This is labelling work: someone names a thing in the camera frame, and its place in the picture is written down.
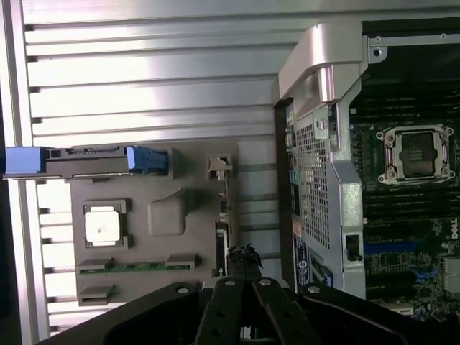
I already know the grey plastic parts rack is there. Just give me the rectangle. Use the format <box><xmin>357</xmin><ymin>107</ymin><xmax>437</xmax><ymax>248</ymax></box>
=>
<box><xmin>70</xmin><ymin>142</ymin><xmax>242</xmax><ymax>308</ymax></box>

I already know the green RAM stick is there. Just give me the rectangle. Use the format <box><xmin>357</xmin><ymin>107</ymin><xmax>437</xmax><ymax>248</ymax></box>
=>
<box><xmin>78</xmin><ymin>261</ymin><xmax>198</xmax><ymax>275</ymax></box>

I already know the open black PC case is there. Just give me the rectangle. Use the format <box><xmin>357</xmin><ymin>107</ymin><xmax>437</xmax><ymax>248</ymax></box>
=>
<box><xmin>272</xmin><ymin>19</ymin><xmax>460</xmax><ymax>317</ymax></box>

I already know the blue expansion slot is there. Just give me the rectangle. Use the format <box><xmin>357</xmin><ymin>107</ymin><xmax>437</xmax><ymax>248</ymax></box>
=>
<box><xmin>363</xmin><ymin>241</ymin><xmax>418</xmax><ymax>254</ymax></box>

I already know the green motherboard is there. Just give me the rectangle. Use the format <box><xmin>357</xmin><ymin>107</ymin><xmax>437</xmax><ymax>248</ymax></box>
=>
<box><xmin>350</xmin><ymin>103</ymin><xmax>460</xmax><ymax>321</ymax></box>

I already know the silver CPU chip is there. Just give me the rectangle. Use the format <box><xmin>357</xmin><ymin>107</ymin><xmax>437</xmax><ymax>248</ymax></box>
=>
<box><xmin>84</xmin><ymin>204</ymin><xmax>126</xmax><ymax>242</ymax></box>

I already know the hard disk in blue caddy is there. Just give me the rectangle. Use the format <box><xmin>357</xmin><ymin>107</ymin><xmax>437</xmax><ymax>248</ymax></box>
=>
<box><xmin>0</xmin><ymin>145</ymin><xmax>170</xmax><ymax>181</ymax></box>

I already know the CPU socket metal frame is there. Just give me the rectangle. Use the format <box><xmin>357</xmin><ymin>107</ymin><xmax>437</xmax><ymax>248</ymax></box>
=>
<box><xmin>375</xmin><ymin>124</ymin><xmax>456</xmax><ymax>187</ymax></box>

